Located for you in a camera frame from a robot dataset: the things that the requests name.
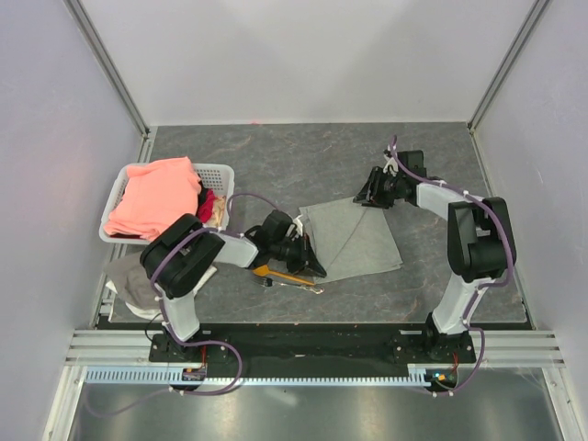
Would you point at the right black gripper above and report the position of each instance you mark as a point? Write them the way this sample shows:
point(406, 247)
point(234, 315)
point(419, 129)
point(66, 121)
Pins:
point(370, 191)

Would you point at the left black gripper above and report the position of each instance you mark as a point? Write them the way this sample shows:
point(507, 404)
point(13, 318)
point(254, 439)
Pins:
point(315, 267)

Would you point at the grey cloth napkin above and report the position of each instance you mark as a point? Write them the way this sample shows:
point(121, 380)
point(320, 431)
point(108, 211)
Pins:
point(350, 240)

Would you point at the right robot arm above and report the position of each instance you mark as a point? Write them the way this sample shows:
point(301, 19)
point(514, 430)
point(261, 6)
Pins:
point(480, 242)

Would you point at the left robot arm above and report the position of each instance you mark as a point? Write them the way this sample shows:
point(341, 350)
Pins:
point(178, 259)

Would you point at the orange plastic spoon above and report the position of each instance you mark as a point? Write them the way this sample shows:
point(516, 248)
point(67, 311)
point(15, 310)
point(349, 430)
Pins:
point(265, 271)

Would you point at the beige patterned cloth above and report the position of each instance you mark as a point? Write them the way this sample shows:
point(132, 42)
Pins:
point(219, 217)

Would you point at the dark red cloth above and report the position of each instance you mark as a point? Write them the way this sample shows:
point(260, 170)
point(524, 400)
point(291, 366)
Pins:
point(206, 200)

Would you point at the white plastic basket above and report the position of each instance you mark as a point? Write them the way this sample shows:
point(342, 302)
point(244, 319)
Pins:
point(218, 177)

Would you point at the salmon pink folded cloth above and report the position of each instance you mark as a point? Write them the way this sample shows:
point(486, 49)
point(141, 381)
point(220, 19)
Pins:
point(155, 197)

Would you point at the grey and white cloth pile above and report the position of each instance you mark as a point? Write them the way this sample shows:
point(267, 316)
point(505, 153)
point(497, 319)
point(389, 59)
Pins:
point(128, 280)

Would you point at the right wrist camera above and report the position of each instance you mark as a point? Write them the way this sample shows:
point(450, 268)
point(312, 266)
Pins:
point(391, 166)

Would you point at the clear-handled metal fork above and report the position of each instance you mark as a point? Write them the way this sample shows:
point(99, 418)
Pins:
point(294, 286)

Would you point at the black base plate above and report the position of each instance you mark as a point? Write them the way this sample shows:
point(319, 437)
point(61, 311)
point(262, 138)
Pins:
point(415, 344)

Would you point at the blue-grey cable duct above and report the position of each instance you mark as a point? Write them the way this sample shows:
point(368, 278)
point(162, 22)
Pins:
point(184, 376)

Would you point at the right aluminium frame post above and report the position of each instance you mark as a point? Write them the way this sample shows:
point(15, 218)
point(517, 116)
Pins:
point(506, 65)

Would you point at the aluminium frame post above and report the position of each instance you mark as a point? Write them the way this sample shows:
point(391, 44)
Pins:
point(506, 65)
point(88, 29)

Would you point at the left aluminium frame post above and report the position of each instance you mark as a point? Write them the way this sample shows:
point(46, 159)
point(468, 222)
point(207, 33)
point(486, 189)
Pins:
point(88, 29)

